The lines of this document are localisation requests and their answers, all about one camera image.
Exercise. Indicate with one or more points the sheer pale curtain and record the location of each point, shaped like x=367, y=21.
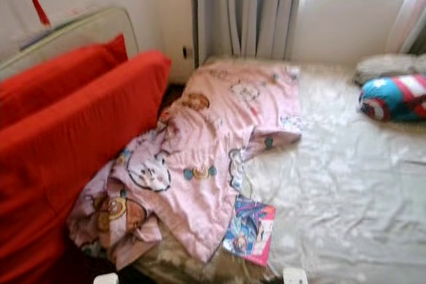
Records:
x=406, y=24

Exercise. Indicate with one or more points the colourful comic book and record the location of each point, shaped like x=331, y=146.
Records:
x=253, y=231

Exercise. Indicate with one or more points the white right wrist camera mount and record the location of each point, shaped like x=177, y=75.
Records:
x=295, y=277

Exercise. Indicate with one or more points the red fabric sofa cushion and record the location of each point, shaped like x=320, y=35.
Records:
x=53, y=81
x=66, y=184

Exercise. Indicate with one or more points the grey floral bed sheet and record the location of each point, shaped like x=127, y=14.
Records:
x=353, y=184

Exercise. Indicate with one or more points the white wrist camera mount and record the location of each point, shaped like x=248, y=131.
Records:
x=105, y=279
x=295, y=277

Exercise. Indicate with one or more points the pink cartoon print blanket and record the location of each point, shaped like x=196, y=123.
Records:
x=200, y=151

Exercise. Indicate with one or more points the wall power outlet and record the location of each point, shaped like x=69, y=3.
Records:
x=187, y=52

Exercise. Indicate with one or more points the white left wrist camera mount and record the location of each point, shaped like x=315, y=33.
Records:
x=105, y=279

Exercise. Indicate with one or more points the blue red striped bolster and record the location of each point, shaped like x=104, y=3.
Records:
x=393, y=98

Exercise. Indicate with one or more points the grey pleated curtain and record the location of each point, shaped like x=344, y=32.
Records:
x=246, y=11

